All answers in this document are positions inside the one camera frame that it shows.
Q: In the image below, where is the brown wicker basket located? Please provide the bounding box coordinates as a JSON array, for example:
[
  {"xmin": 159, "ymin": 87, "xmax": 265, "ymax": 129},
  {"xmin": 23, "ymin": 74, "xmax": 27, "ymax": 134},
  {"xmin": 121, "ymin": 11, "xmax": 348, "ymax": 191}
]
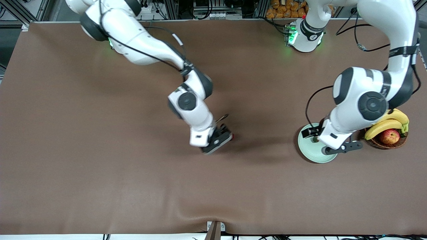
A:
[{"xmin": 365, "ymin": 127, "xmax": 408, "ymax": 149}]

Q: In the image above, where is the metal table edge bracket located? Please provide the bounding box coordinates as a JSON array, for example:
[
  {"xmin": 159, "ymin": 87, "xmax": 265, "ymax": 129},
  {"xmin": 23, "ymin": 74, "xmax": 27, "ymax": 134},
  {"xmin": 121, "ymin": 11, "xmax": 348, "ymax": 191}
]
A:
[{"xmin": 204, "ymin": 221, "xmax": 226, "ymax": 240}]

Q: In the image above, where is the pale green round plate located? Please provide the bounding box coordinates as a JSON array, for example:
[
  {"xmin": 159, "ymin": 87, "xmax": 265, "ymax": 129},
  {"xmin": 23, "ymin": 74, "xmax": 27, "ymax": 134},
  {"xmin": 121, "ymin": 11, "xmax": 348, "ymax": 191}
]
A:
[{"xmin": 298, "ymin": 123, "xmax": 338, "ymax": 164}]

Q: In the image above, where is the brown table cover mat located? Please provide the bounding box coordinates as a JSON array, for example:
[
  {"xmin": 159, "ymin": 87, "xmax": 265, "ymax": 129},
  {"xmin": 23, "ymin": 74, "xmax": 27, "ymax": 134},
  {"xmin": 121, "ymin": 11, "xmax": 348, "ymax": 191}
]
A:
[{"xmin": 0, "ymin": 18, "xmax": 427, "ymax": 235}]

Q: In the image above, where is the aluminium frame beam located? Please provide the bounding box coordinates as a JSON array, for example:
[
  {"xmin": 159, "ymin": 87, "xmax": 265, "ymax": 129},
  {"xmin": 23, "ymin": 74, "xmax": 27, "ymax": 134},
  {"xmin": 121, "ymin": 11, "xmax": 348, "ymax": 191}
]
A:
[{"xmin": 0, "ymin": 0, "xmax": 50, "ymax": 32}]

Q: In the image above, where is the pile of orange buns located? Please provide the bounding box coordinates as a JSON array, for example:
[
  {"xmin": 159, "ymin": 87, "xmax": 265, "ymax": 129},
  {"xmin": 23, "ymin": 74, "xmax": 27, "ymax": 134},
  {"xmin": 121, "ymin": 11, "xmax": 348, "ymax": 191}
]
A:
[{"xmin": 266, "ymin": 0, "xmax": 309, "ymax": 19}]

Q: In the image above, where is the large yellow banana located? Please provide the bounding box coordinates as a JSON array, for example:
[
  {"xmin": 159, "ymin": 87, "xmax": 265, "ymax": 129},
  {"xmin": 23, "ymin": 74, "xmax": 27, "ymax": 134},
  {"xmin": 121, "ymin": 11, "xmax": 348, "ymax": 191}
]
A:
[
  {"xmin": 364, "ymin": 119, "xmax": 403, "ymax": 141},
  {"xmin": 384, "ymin": 109, "xmax": 409, "ymax": 126}
]

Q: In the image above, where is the red yellow apple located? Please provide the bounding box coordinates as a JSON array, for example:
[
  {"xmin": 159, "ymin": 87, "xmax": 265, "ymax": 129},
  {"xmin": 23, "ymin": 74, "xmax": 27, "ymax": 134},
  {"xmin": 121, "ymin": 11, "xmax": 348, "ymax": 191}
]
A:
[{"xmin": 379, "ymin": 129, "xmax": 400, "ymax": 145}]

